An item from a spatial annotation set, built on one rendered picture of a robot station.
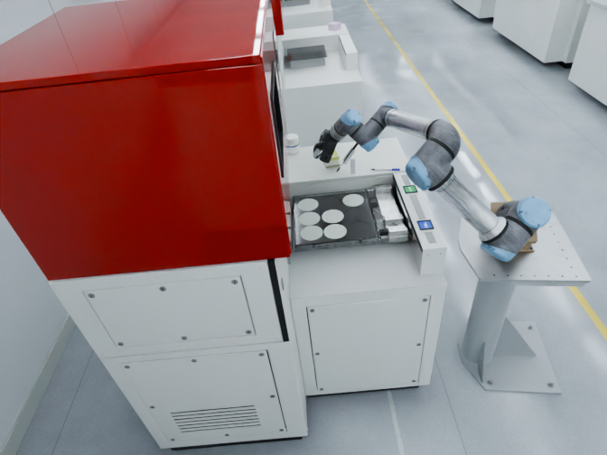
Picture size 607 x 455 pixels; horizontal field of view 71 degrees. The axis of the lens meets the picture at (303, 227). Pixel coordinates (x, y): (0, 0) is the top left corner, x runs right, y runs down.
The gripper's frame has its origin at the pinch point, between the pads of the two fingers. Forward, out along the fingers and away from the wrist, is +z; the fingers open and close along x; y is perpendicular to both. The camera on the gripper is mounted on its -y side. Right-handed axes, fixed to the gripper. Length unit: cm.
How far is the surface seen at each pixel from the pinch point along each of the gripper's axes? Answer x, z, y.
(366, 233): -26.0, -16.2, -35.9
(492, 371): -129, 12, -64
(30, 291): 103, 116, -83
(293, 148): 7.6, 18.4, 12.8
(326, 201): -12.1, 3.1, -17.9
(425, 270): -47, -31, -49
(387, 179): -35.7, -9.1, 1.1
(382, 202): -35.1, -9.0, -12.7
